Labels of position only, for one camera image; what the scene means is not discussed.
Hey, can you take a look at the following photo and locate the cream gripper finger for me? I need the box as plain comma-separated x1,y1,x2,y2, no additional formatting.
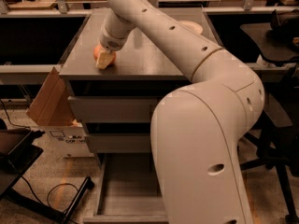
95,50,115,70

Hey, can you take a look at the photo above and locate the orange fruit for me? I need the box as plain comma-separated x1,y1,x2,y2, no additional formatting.
93,45,116,67

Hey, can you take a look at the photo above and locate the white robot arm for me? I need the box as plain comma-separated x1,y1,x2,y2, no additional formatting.
100,0,265,224

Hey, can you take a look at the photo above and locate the grey drawer cabinet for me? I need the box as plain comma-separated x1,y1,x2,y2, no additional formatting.
58,7,225,170

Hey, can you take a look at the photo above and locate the grey top drawer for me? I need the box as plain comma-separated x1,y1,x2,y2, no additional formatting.
67,80,163,124

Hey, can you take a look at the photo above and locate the grey drawer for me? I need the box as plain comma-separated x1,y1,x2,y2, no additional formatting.
67,80,163,124
85,122,150,153
83,153,168,224

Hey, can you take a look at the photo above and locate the grey middle drawer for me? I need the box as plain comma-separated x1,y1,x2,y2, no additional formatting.
85,122,150,153

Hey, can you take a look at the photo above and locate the grey bottom drawer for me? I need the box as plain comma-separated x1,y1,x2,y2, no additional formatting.
83,153,168,224

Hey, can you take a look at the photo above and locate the brown cardboard flap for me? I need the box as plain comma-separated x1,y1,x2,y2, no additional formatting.
26,68,75,126

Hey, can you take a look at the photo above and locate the white printed cardboard box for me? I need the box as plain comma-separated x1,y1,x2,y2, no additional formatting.
44,120,93,158

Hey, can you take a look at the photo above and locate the white paper bowl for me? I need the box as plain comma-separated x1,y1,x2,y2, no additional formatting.
180,21,203,35

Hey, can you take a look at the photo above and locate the black monitor stand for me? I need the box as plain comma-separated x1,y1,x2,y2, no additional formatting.
0,119,94,224

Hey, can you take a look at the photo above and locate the black office chair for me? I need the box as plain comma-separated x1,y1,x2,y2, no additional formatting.
240,9,299,224

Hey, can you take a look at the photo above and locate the black floor cable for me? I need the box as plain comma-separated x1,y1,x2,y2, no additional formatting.
0,99,80,224

